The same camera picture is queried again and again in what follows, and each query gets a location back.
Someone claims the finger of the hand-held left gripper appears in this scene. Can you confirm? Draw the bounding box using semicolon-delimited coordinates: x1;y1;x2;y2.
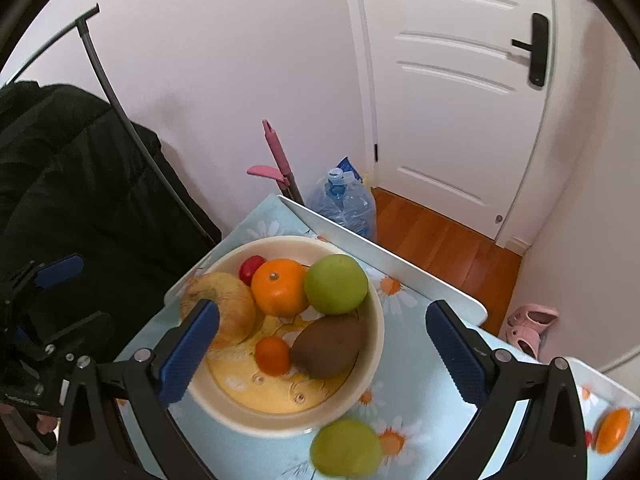
15;310;115;366
0;254;85;311

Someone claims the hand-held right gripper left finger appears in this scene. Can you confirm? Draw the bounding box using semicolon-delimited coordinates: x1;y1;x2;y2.
59;298;221;480

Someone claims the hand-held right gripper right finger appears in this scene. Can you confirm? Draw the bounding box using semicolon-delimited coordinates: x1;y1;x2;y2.
425;300;587;480

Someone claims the large red yellow apple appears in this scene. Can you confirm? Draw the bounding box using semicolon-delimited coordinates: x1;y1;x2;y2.
180;272;257;351

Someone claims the small orange tangerine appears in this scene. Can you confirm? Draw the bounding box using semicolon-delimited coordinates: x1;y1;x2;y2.
255;336;292;376
595;407;633;456

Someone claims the large orange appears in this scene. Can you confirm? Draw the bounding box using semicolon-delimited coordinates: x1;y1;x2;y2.
250;257;309;318

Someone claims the cream cartoon print bowl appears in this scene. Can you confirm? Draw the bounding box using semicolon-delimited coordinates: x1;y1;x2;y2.
187;236;385;440

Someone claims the brown kiwi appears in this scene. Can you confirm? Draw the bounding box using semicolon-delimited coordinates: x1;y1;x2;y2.
289;312;367;380

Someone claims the large green apple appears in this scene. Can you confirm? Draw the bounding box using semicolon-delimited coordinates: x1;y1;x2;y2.
304;254;370;316

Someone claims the small green apple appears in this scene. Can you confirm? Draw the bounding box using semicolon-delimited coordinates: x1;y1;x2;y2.
310;419;385;477

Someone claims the person's left hand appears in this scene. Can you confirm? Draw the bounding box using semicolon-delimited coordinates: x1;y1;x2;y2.
34;410;60;436

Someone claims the light blue daisy tablecloth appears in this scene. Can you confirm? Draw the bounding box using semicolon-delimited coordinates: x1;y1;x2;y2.
115;195;621;480

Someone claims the pink child shoe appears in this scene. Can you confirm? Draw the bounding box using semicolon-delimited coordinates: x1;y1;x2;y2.
507;304;559;331
510;325;542;358

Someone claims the clear water jug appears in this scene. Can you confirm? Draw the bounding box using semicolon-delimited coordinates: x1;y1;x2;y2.
305;167;377;241

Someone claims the black metal stand pole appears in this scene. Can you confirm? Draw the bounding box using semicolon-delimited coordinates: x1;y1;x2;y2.
15;4;211;241

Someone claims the blue plastic bag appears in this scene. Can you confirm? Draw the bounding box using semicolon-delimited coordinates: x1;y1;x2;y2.
336;156;362;183

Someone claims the white panelled door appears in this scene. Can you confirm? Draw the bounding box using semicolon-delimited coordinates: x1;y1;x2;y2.
340;0;566;251

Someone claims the pink handled cleaning tool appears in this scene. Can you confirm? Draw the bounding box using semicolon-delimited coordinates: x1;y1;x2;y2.
246;119;303;206

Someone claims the black door handle lock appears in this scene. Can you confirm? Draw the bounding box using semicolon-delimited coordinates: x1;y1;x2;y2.
511;12;550;87

